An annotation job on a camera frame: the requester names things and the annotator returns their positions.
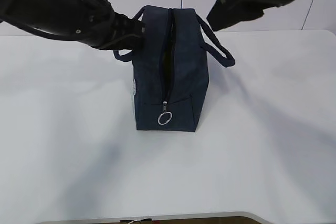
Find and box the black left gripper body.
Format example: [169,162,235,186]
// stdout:
[39,0,144,50]

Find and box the navy blue lunch bag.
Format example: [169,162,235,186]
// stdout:
[114,5,235,132]

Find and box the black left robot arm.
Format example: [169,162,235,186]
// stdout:
[1,0,144,50]

